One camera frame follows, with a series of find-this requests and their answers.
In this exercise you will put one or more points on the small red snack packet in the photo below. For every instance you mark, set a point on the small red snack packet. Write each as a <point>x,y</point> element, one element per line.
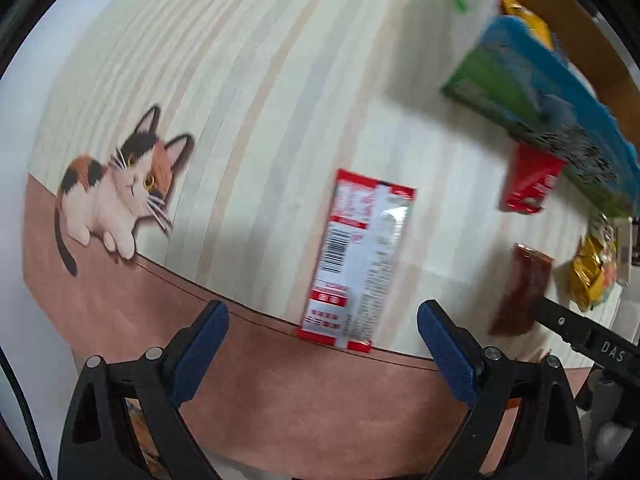
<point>529,180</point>

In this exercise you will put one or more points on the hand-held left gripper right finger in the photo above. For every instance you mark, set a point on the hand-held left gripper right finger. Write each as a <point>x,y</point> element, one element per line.
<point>447,347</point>

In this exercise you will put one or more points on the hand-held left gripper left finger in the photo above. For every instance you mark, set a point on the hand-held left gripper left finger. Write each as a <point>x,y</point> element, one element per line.
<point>202,345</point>

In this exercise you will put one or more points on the brown cardboard box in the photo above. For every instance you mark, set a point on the brown cardboard box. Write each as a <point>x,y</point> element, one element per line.
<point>575,15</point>

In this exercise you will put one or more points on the yellow snack packet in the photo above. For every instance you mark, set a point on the yellow snack packet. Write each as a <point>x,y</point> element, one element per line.
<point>595,267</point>
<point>527,17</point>

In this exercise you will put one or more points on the red and white snack packet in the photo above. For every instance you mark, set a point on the red and white snack packet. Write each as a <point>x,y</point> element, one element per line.
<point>357,260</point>

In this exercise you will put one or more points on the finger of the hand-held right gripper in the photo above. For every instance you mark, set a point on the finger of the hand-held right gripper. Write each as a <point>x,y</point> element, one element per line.
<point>575,327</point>

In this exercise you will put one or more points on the dark red snack packet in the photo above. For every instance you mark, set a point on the dark red snack packet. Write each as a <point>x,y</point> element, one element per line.
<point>520,290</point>

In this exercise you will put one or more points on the blue and green carton box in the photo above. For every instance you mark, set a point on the blue and green carton box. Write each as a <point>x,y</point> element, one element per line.
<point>545,105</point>

